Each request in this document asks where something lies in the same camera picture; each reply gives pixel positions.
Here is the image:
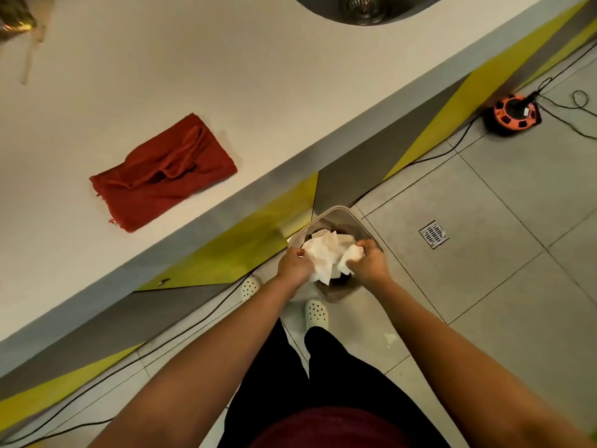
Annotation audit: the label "person's left hand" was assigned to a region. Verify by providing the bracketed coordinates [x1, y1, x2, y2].
[276, 247, 317, 291]

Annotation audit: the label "person's right hand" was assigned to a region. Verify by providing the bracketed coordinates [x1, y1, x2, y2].
[345, 239, 391, 290]

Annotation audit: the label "white paper towel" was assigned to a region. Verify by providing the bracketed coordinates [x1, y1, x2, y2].
[301, 230, 365, 285]

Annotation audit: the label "person's left forearm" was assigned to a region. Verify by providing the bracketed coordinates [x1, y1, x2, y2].
[89, 274, 299, 448]

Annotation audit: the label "person's right forearm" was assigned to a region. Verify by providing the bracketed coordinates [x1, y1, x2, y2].
[371, 275, 597, 448]

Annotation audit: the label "translucent trash bin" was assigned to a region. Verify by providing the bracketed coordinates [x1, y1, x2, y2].
[286, 205, 384, 304]

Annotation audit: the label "white clog shoe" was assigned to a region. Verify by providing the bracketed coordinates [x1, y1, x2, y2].
[240, 275, 262, 302]
[305, 299, 329, 333]

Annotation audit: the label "grey and yellow counter cabinet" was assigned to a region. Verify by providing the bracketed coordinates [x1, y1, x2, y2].
[0, 0, 597, 434]

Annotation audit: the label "metal floor drain grate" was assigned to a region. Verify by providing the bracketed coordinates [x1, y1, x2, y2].
[419, 220, 450, 250]

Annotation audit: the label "person's black trousers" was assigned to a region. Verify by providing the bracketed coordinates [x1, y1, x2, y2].
[217, 318, 451, 448]

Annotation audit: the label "person's maroon shirt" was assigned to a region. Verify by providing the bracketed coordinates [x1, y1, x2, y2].
[249, 407, 411, 448]

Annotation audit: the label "red cloth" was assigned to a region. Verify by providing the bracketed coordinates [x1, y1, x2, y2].
[89, 113, 238, 234]

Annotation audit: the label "round steel sink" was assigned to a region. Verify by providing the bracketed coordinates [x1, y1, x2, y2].
[290, 0, 448, 26]

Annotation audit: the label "black floor cable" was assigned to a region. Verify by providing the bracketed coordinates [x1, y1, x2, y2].
[0, 115, 483, 448]

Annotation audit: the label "orange cable reel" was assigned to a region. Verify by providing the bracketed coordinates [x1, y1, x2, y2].
[483, 93, 543, 137]

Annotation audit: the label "black power cable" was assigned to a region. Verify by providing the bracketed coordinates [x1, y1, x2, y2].
[525, 42, 597, 140]

